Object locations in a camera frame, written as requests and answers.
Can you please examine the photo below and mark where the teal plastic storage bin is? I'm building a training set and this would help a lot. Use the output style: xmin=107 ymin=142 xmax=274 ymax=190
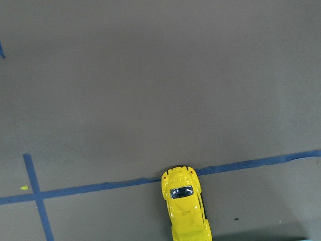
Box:
xmin=214 ymin=235 xmax=313 ymax=241

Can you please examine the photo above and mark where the yellow beetle toy car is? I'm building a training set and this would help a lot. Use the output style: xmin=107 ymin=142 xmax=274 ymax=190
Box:
xmin=161 ymin=166 xmax=213 ymax=240

